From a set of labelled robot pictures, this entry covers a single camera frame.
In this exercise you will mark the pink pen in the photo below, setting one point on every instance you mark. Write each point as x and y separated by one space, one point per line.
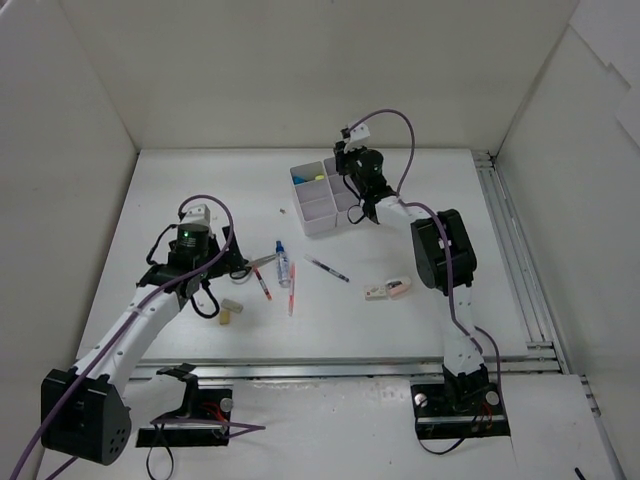
291 292

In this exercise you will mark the red gel pen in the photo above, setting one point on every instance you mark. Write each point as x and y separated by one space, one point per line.
262 283

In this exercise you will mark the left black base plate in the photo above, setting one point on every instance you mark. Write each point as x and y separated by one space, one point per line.
211 404

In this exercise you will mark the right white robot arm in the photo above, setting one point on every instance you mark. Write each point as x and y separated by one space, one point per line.
445 262

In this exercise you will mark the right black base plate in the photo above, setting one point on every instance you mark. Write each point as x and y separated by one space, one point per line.
437 418

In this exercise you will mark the tan eraser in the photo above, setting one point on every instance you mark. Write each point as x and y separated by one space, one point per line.
225 317

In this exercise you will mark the grey white eraser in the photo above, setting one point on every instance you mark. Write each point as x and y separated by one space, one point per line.
232 306

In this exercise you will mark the aluminium front rail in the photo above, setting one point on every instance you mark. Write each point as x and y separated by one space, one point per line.
345 368

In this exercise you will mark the black handled scissors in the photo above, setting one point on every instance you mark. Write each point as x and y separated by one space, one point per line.
250 265

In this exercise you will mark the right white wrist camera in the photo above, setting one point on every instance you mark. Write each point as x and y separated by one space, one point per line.
355 137

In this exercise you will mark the clear black gel pen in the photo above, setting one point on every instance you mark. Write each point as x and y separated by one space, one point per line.
327 268

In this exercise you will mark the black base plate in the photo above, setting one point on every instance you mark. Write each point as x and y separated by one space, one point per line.
437 418
211 404

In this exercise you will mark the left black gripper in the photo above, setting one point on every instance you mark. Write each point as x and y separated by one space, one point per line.
220 255

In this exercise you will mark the pink white correction tape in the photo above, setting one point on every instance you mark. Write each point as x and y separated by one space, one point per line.
398 286

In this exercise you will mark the aluminium right rail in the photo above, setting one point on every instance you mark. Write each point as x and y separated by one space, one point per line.
543 340

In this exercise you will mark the aluminium rail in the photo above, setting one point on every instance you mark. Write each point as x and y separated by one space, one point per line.
345 368
543 340

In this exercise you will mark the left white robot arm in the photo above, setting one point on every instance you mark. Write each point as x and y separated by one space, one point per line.
84 412

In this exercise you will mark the white boxed eraser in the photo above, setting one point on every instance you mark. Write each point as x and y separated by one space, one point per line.
375 292

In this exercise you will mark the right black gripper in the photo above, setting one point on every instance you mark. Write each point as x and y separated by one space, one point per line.
343 160

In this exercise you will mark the clear blue spray bottle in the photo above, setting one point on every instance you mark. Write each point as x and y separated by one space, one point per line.
282 264

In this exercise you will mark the white left compartment organizer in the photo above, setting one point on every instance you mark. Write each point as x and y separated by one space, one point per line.
313 201

